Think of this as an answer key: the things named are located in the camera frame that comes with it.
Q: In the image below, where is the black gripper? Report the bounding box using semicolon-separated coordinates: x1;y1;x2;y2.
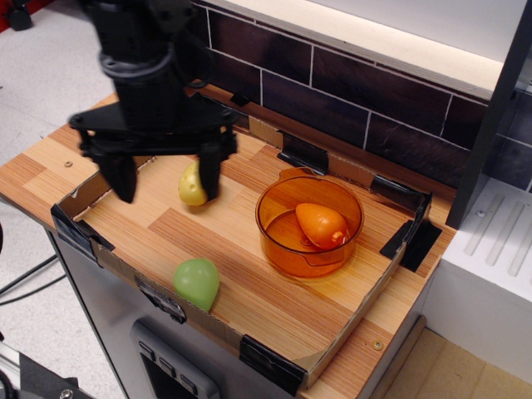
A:
69;49;238;204

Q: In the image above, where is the orange toy carrot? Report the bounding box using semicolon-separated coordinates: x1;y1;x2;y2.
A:
295;203;347;249

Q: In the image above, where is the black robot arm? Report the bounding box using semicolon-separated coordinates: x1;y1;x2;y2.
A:
69;1;237;203

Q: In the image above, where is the cardboard fence with black tape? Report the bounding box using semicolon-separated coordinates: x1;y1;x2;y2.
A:
51;121;451;398

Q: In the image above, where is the orange transparent plastic pot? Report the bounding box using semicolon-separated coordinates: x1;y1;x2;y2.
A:
255;167;364;278

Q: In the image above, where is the yellow toy potato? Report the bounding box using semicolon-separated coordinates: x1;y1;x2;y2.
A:
178;160;208;206

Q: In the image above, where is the green toy pear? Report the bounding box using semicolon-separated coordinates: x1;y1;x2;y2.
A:
173;258;219;313

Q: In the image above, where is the grey control panel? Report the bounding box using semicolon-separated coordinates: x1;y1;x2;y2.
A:
130;321;221;399

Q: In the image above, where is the black clamp with screw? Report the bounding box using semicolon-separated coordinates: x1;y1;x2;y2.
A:
1;335;91;398

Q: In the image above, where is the white toy sink drainboard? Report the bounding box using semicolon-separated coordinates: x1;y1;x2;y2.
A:
442;179;531;300

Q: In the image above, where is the black floor cable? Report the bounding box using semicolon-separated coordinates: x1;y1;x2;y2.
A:
0;253;67;308

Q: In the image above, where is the dark grey vertical post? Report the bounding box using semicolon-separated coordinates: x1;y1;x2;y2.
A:
446;1;531;229

